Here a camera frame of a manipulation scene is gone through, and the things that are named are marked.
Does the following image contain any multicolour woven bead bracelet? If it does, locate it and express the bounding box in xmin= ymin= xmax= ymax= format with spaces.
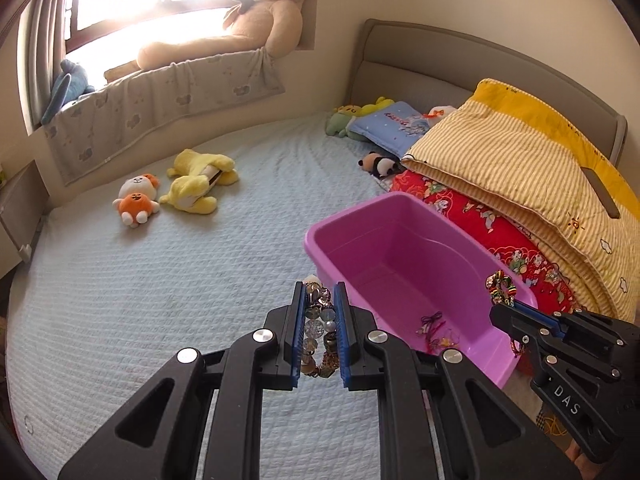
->
xmin=484 ymin=268 xmax=519 ymax=309

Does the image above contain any grey beaded bracelet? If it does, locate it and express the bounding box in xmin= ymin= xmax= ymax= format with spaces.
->
xmin=299 ymin=274 xmax=342 ymax=380

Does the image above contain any dark blue cord bracelet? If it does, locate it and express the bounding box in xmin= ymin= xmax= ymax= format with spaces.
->
xmin=415 ymin=310 xmax=446 ymax=337

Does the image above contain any red patterned quilt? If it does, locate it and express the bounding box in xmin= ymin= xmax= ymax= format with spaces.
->
xmin=390 ymin=170 xmax=579 ymax=314

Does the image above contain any purple plastic bin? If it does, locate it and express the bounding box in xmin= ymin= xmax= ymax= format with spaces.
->
xmin=304 ymin=192 xmax=518 ymax=387

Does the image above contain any white quilted bed cover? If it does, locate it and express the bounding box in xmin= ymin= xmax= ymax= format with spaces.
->
xmin=6 ymin=114 xmax=384 ymax=479

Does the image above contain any panda plush toy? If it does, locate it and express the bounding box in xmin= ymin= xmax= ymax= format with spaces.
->
xmin=358 ymin=152 xmax=404 ymax=180

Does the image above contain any green yellow plush toy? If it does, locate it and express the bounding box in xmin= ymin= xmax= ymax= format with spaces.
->
xmin=324 ymin=96 xmax=395 ymax=141

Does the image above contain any blue small pillow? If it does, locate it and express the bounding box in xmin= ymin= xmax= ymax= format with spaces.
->
xmin=349 ymin=102 xmax=431 ymax=158

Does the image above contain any yellow striped blanket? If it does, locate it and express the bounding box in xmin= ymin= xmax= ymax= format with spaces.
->
xmin=402 ymin=78 xmax=639 ymax=322

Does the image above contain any orange white plush toy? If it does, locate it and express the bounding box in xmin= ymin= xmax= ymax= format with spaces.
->
xmin=113 ymin=174 xmax=160 ymax=228

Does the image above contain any grey padded headboard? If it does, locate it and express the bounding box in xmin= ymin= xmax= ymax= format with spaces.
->
xmin=345 ymin=18 xmax=627 ymax=165

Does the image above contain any grey patterned window cloth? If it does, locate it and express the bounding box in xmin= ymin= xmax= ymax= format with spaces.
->
xmin=43 ymin=49 xmax=284 ymax=185

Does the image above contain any large beige teddy bear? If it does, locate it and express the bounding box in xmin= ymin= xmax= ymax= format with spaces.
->
xmin=137 ymin=0 xmax=305 ymax=70

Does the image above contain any grey bedside cabinet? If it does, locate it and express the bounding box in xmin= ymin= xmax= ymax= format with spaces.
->
xmin=0 ymin=160 xmax=51 ymax=279

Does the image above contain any blue plush toy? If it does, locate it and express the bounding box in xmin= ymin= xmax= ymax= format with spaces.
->
xmin=40 ymin=58 xmax=96 ymax=125

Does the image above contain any grey curtain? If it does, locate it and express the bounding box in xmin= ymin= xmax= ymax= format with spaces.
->
xmin=16 ymin=0 xmax=65 ymax=134

